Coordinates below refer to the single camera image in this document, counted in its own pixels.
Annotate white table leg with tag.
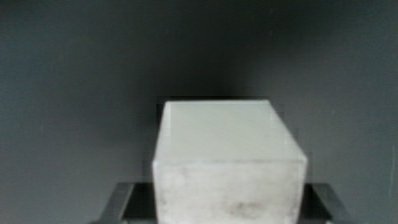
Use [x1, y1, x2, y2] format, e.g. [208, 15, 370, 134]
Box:
[153, 100, 308, 224]

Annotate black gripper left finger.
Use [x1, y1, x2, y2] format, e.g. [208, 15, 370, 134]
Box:
[91, 182, 157, 224]

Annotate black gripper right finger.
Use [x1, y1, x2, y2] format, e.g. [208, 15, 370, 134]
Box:
[304, 183, 356, 224]

